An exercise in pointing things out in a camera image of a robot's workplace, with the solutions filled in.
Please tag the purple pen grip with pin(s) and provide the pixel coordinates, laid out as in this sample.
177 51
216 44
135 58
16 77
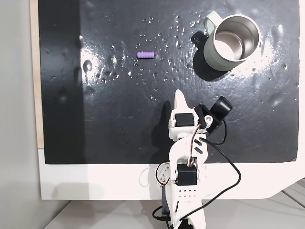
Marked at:
145 55

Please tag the black rubber mat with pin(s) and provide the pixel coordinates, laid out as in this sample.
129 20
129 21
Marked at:
119 114

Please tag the pale green steel mug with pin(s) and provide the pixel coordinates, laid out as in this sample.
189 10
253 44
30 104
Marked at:
228 45

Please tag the black base clamp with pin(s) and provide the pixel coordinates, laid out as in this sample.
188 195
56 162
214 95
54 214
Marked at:
165 200

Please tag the black camera with mount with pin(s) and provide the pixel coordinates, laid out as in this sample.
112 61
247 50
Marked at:
220 107

